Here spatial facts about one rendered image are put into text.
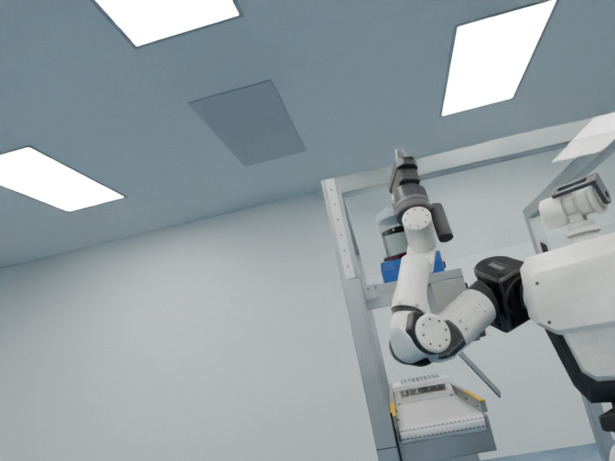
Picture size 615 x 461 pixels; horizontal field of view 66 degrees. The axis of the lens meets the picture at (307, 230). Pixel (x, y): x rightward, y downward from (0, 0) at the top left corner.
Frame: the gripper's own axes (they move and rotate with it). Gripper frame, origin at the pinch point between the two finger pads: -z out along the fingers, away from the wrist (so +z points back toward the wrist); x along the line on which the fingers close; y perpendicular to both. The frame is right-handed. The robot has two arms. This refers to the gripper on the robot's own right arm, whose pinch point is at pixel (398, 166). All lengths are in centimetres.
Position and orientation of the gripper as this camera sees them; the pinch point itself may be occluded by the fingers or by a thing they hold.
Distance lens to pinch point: 129.6
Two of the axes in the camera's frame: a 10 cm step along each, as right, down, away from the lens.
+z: 1.0, 7.8, -6.2
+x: 0.9, -6.3, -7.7
